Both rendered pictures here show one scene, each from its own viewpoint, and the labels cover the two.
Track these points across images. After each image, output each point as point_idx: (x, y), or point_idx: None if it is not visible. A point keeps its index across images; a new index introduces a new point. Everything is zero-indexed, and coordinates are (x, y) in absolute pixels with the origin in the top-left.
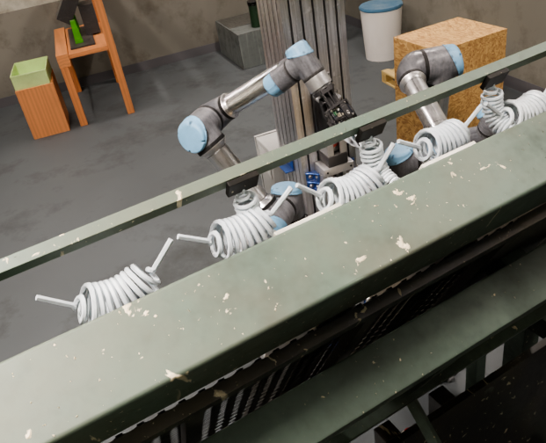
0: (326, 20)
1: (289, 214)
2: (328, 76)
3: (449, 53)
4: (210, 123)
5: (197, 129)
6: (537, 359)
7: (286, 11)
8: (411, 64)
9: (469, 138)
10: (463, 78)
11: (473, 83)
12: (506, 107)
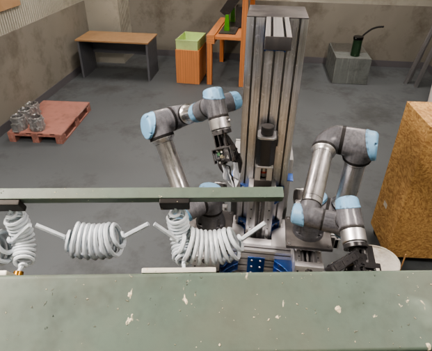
0: (284, 75)
1: (198, 209)
2: (225, 123)
3: (366, 138)
4: (163, 122)
5: (148, 123)
6: None
7: (249, 58)
8: (327, 136)
9: (110, 251)
10: (131, 192)
11: (144, 200)
12: (183, 235)
